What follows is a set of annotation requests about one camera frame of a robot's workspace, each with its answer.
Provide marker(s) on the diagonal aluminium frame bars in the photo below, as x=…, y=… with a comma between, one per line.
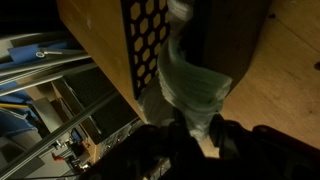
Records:
x=40, y=71

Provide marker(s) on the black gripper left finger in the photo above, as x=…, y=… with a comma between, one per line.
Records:
x=153, y=150

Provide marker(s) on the black mesh box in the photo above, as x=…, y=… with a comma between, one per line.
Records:
x=226, y=33

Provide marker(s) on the grey knitted towel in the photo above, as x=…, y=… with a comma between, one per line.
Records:
x=190, y=83

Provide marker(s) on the blue panel with yellow tool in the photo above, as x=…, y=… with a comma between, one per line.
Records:
x=16, y=96

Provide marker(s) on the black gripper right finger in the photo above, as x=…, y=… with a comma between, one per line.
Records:
x=266, y=153

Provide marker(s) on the aluminium strut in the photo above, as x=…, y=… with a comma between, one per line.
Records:
x=56, y=133

